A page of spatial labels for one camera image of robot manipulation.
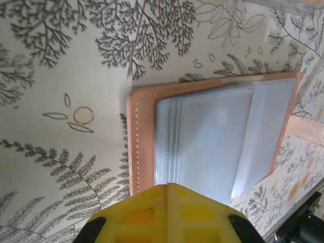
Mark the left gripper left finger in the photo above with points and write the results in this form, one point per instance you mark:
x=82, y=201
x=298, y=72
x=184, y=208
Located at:
x=131, y=222

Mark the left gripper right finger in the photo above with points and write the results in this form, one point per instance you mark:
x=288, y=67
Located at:
x=202, y=222

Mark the pink leather card holder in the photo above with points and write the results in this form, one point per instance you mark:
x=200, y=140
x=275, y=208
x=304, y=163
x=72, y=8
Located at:
x=141, y=141

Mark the floral table cover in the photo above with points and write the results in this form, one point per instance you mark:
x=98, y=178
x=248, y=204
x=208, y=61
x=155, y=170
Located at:
x=76, y=76

